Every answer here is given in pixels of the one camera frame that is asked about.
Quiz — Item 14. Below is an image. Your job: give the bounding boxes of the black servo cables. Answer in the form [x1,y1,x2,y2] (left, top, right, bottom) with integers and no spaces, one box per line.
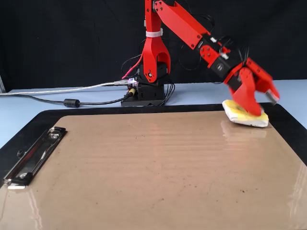
[121,13,250,106]

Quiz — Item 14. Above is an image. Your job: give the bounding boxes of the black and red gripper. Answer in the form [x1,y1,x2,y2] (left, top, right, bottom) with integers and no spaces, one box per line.
[207,55,281,117]

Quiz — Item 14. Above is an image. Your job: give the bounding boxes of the silver USB cable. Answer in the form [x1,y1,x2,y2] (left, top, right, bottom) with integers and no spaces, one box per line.
[0,79,129,96]

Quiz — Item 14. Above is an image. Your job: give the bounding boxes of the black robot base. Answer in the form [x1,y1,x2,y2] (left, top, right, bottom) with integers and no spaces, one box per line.
[120,63,168,108]

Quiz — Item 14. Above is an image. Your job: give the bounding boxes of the yellow and white sponge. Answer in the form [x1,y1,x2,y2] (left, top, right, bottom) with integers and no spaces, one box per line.
[222,99,269,128]

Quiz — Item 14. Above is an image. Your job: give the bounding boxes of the brown clipboard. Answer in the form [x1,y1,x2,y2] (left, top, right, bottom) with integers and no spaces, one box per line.
[0,109,307,230]

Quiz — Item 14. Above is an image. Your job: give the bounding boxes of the black power cable with ferrite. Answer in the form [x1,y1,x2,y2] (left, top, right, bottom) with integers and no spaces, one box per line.
[0,92,135,108]

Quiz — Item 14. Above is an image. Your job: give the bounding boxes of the red wire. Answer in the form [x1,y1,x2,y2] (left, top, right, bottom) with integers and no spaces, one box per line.
[121,54,144,80]

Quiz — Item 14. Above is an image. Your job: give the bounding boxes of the metal clipboard clip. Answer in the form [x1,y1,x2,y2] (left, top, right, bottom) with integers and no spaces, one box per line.
[1,126,68,190]

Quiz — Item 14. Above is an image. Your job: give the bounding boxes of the black backdrop cloth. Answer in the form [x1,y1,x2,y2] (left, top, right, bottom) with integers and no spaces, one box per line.
[0,0,307,93]

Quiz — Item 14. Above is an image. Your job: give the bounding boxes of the white zip tie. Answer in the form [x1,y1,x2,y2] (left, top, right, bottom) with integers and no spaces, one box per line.
[145,30,163,38]

